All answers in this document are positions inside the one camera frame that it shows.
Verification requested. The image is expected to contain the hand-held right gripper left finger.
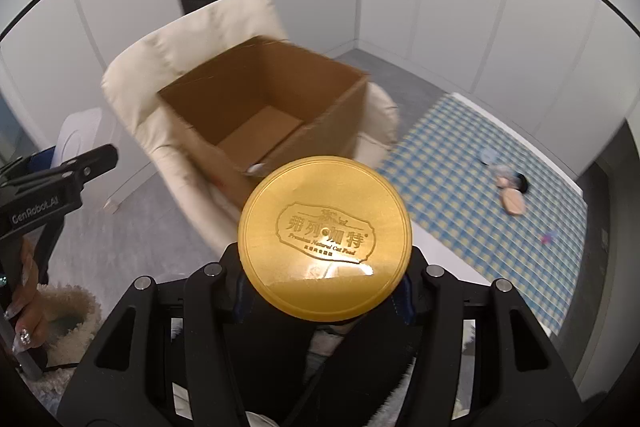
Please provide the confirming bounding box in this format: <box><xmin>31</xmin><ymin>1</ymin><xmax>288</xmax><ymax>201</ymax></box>
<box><xmin>57</xmin><ymin>244</ymin><xmax>261</xmax><ymax>427</ymax></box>

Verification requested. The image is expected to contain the cream padded armchair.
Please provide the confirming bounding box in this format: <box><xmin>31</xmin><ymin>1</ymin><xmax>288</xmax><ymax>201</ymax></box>
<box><xmin>101</xmin><ymin>0</ymin><xmax>401</xmax><ymax>253</ymax></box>

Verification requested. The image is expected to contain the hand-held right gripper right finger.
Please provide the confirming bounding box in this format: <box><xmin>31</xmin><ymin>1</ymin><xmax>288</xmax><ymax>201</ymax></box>
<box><xmin>392</xmin><ymin>244</ymin><xmax>586</xmax><ymax>427</ymax></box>

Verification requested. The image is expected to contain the person's left hand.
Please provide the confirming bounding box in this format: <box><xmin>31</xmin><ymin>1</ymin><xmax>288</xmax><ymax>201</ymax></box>
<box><xmin>2</xmin><ymin>239</ymin><xmax>51</xmax><ymax>350</ymax></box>

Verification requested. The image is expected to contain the white table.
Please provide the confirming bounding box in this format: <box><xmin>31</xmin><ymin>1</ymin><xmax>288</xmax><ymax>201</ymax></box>
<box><xmin>375</xmin><ymin>91</ymin><xmax>587</xmax><ymax>339</ymax></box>

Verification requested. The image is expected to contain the white round appliance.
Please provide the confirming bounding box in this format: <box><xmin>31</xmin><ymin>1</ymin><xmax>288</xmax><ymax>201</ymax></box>
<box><xmin>54</xmin><ymin>107</ymin><xmax>113</xmax><ymax>208</ymax></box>

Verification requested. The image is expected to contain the round metal can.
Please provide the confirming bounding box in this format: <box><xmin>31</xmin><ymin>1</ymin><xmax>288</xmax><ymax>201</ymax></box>
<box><xmin>237</xmin><ymin>156</ymin><xmax>413</xmax><ymax>322</ymax></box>

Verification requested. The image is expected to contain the brown cardboard box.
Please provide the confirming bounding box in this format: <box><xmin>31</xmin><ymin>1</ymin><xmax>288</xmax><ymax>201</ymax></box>
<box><xmin>157</xmin><ymin>35</ymin><xmax>371</xmax><ymax>202</ymax></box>

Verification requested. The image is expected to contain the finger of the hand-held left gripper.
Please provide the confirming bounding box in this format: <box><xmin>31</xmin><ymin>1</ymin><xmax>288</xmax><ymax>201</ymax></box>
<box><xmin>55</xmin><ymin>145</ymin><xmax>120</xmax><ymax>188</ymax></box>
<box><xmin>22</xmin><ymin>147</ymin><xmax>58</xmax><ymax>172</ymax></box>

